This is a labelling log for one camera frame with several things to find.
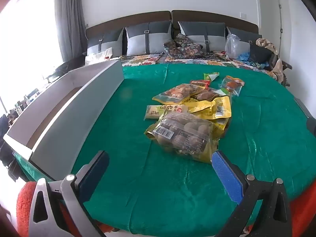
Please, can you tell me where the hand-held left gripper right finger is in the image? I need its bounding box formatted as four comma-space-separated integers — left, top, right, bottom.
212, 150, 293, 237

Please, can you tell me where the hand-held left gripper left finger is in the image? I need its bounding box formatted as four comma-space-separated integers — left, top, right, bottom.
29, 150, 110, 237

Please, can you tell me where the white cardboard box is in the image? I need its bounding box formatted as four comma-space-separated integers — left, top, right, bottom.
4, 60, 124, 181

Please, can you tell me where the clear packet of round snacks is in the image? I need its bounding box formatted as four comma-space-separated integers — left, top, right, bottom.
145, 111, 219, 164

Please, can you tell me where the yellow printed snack packet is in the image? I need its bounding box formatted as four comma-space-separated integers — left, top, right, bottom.
186, 96, 232, 131

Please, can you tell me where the cream long snack packet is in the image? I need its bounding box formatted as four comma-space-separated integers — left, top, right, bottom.
144, 104, 189, 121

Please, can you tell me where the brown snack packet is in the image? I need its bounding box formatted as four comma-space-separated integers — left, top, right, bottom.
193, 87, 230, 102

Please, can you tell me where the orange sausage packet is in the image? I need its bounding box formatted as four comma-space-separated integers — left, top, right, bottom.
218, 76, 245, 97

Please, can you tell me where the yellow packet of brown pastries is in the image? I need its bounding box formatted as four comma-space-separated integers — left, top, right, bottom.
152, 83, 206, 105

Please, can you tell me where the green snack packet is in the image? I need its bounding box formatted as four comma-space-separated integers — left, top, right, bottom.
203, 72, 220, 81

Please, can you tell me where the green velvet blanket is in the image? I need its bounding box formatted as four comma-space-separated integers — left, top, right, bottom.
12, 63, 309, 235

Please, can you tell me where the grey furniture edge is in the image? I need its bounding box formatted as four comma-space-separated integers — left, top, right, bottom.
294, 97, 316, 129

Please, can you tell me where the dark wooden table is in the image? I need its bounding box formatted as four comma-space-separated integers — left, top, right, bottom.
47, 55, 86, 82

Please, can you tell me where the white plastic package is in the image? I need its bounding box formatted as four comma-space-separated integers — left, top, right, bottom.
85, 48, 113, 66

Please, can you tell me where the floral bedsheet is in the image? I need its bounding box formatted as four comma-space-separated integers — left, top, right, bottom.
120, 51, 280, 77

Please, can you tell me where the grey two-tone pillow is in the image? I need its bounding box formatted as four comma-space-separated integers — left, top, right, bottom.
227, 27, 262, 55
125, 21, 172, 56
178, 21, 226, 52
86, 28, 124, 56

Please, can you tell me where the black bag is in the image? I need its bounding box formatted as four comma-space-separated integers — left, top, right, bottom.
248, 43, 272, 64

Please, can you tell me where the clear plastic bag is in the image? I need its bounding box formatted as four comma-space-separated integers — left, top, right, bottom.
225, 33, 241, 60

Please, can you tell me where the dark floral garment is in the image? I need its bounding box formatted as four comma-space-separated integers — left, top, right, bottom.
163, 33, 206, 59

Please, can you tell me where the beige cloth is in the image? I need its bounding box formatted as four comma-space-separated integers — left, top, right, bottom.
255, 38, 285, 80

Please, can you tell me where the brown headboard panel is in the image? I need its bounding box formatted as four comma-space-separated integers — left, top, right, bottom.
171, 10, 259, 34
85, 10, 171, 39

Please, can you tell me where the grey curtain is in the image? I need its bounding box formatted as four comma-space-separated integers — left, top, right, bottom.
55, 0, 86, 63

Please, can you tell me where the white door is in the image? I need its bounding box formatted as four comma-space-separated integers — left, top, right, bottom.
278, 0, 289, 55

